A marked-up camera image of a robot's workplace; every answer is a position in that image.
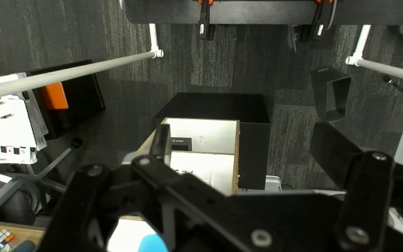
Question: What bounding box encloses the orange black box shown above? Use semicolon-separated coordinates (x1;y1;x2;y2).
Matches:
41;83;69;111

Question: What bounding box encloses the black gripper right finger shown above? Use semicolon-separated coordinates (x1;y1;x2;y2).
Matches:
311;122;403;252

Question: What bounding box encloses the rubiks cube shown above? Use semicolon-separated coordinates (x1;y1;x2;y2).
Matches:
0;230;16;252

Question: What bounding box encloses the white box device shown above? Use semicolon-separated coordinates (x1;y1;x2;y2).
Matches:
0;73;49;165

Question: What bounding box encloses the blue plastic cup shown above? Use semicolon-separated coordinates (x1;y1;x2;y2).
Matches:
108;218;168;252

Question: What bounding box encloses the black open bin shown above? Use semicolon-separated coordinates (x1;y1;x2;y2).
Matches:
311;67;351;122

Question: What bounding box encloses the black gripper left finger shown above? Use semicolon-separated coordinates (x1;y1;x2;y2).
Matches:
39;123;240;252

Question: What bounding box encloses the white wooden shelf unit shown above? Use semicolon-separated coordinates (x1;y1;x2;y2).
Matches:
122;92;270;195

